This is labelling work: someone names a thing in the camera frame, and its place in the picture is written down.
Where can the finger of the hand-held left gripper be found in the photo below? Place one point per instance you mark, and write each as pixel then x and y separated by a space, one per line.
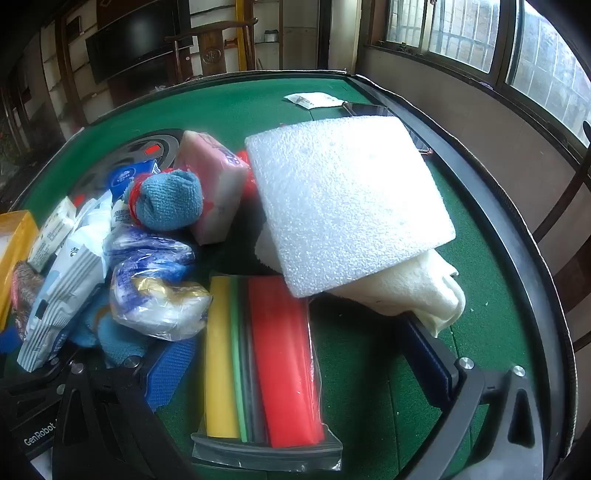
pixel 9 341

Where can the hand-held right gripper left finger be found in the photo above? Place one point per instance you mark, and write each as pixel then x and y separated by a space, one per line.
pixel 171 374

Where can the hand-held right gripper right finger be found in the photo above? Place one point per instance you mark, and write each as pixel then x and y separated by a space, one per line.
pixel 427 357

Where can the yellow cardboard box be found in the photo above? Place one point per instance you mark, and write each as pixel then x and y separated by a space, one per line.
pixel 16 240

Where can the bag of coloured foam sheets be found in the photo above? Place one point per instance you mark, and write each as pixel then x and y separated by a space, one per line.
pixel 277 360

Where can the pink tissue pack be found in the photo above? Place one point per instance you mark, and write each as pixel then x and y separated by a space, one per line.
pixel 212 184

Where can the speckled scouring pad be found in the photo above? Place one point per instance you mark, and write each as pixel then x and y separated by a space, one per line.
pixel 25 290

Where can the flat blue cloth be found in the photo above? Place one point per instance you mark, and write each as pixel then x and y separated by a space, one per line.
pixel 115 346

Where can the white and blue wipes pack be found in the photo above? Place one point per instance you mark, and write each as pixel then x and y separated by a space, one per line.
pixel 64 295

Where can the cream towel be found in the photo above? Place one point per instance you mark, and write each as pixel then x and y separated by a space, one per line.
pixel 415 286

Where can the blue-white plastic bagged item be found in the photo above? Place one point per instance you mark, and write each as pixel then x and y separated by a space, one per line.
pixel 157 300

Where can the white printed tissue pack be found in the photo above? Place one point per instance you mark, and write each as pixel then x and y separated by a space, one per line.
pixel 53 230

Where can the blue microfiber cloth ball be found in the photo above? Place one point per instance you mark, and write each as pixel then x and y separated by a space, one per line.
pixel 171 198

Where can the white foam sheet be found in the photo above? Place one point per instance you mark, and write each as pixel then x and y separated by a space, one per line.
pixel 346 198

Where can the blue tissue box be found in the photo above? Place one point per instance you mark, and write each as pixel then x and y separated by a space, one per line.
pixel 131 173

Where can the black table centre disc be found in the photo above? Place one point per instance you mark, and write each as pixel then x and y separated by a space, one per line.
pixel 138 147

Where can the black smartphone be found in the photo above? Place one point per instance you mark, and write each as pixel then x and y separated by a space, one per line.
pixel 364 110

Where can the white paper packet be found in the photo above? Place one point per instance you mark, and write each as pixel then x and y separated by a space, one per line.
pixel 311 99

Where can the wooden chair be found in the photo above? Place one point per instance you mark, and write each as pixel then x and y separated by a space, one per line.
pixel 212 55

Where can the window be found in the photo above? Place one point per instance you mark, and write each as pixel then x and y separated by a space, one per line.
pixel 485 41

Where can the black television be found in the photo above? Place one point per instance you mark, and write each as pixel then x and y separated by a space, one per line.
pixel 138 44

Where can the yellow pole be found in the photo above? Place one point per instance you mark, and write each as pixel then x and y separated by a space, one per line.
pixel 244 32

